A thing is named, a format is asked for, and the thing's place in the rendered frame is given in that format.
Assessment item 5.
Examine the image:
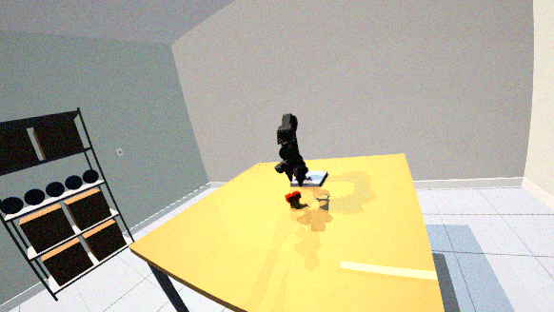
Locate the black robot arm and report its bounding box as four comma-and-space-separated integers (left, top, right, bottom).
274, 113, 307, 174

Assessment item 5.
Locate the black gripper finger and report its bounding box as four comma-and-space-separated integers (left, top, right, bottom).
293, 174, 306, 187
284, 169, 293, 183

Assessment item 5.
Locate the red cube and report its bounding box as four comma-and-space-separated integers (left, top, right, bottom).
292, 190, 302, 200
285, 193, 295, 203

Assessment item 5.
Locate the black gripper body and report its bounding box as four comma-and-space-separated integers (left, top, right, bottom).
289, 152, 309, 177

